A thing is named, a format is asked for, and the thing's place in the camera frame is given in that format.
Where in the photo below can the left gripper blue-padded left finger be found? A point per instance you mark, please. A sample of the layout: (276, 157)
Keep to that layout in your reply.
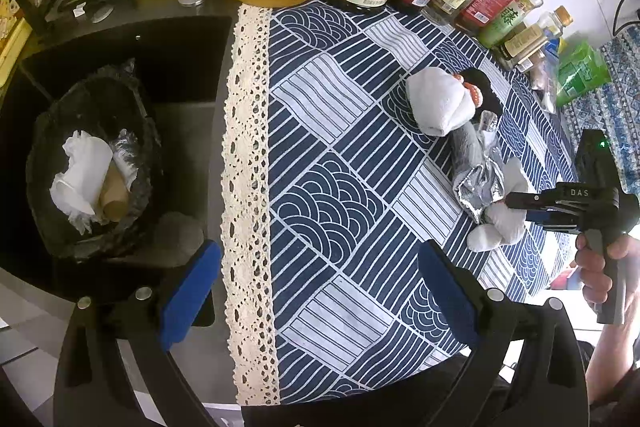
(184, 292)

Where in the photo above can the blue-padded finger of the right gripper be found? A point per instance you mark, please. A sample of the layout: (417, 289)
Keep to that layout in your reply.
(567, 197)

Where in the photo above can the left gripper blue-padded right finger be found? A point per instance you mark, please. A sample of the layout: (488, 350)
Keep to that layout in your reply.
(457, 294)

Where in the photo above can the white sock orange band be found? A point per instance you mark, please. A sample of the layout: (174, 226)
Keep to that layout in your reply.
(502, 226)
(441, 102)

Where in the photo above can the silver foil bag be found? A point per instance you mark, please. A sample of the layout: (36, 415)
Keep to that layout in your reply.
(477, 165)

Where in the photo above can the black sock ball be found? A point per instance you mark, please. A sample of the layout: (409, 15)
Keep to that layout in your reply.
(482, 89)

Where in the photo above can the white tissue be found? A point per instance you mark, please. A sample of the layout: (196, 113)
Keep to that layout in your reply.
(77, 186)

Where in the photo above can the silver foil roll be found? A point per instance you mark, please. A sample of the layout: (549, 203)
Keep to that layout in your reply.
(125, 149)

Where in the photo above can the person's right forearm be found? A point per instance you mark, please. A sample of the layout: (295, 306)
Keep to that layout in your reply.
(614, 354)

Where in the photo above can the black trash bag bin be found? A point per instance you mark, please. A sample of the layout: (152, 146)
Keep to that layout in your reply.
(68, 163)

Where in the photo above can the black kitchen sink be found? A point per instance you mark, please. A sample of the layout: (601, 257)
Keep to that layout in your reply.
(178, 55)

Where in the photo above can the ethnic pattern blue cloth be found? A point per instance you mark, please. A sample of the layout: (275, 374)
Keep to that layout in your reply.
(614, 107)

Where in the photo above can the clear plastic packet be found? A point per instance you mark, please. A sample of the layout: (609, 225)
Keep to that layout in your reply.
(543, 79)

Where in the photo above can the green snack bag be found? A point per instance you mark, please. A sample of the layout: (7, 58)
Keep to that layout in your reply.
(580, 71)

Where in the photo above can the small brown jar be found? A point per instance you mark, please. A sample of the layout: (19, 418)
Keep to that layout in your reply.
(535, 59)

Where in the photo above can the blue yellow packet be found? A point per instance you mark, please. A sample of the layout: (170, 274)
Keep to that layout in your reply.
(555, 47)

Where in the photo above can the blue white patterned tablecloth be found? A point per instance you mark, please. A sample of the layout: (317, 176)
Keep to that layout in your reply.
(329, 189)

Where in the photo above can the small seasoning bottle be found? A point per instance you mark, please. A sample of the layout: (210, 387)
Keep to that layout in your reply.
(548, 27)

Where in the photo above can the green tea bottle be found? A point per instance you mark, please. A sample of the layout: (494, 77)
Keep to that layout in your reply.
(501, 26)

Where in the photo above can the round steel sink plug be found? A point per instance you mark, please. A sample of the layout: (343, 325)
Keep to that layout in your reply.
(102, 13)

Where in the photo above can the yellow dish soap bottle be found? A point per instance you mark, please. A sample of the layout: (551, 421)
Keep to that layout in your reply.
(14, 33)

